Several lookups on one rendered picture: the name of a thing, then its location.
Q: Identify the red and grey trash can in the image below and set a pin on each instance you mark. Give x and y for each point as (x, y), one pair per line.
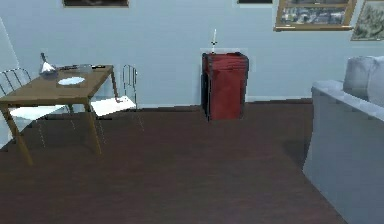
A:
(226, 88)

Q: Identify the white candle on holder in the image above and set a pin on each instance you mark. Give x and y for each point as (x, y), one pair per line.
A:
(214, 41)

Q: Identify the grey cup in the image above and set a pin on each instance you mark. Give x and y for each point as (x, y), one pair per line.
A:
(85, 68)

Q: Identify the white plate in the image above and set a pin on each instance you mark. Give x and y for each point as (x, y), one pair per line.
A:
(71, 80)

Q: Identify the small dark framed picture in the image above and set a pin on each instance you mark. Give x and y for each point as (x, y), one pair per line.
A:
(255, 1)

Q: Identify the black remote control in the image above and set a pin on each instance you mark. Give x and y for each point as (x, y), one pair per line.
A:
(68, 67)

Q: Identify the brown wooden table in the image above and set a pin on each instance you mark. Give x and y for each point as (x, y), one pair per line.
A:
(46, 91)

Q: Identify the glass flask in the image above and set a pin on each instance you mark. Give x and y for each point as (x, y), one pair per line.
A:
(46, 67)

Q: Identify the wooden framed window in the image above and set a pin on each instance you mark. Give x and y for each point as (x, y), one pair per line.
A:
(313, 15)

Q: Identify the grey sofa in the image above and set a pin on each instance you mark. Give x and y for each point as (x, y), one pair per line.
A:
(346, 150)

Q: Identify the grey sofa cushion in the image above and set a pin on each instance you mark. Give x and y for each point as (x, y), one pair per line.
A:
(363, 78)

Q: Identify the framed landscape picture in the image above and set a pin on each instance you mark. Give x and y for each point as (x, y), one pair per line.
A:
(369, 21)

